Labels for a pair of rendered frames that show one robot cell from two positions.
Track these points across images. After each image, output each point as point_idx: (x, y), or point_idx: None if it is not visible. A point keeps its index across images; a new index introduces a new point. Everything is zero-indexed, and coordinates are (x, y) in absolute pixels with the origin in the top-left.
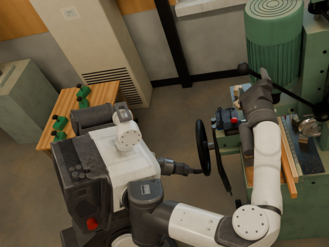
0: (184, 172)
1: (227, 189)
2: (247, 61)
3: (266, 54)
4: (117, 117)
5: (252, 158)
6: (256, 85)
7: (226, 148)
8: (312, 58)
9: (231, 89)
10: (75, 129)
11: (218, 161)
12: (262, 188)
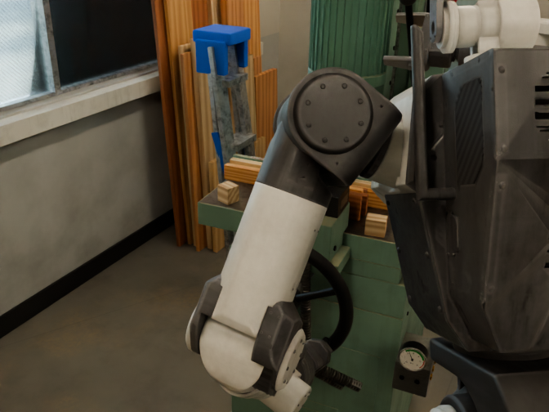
0: (328, 350)
1: (348, 378)
2: (334, 42)
3: (382, 1)
4: (465, 9)
5: (389, 232)
6: None
7: (335, 257)
8: (393, 20)
9: (209, 202)
10: (370, 112)
11: (309, 327)
12: None
